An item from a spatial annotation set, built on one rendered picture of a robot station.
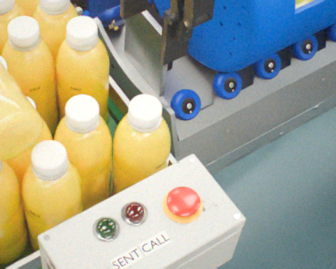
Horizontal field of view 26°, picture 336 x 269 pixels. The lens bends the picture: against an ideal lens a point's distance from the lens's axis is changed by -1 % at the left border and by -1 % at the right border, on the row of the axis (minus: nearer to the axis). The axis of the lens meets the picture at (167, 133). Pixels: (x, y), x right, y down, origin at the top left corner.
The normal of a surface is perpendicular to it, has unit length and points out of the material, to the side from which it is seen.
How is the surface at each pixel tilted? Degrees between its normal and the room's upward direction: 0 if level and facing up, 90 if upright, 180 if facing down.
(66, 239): 0
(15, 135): 89
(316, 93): 70
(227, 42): 90
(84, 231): 0
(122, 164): 90
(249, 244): 0
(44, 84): 90
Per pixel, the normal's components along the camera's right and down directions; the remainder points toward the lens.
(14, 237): 0.68, 0.63
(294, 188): 0.08, -0.58
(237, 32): -0.83, 0.42
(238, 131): 0.55, 0.47
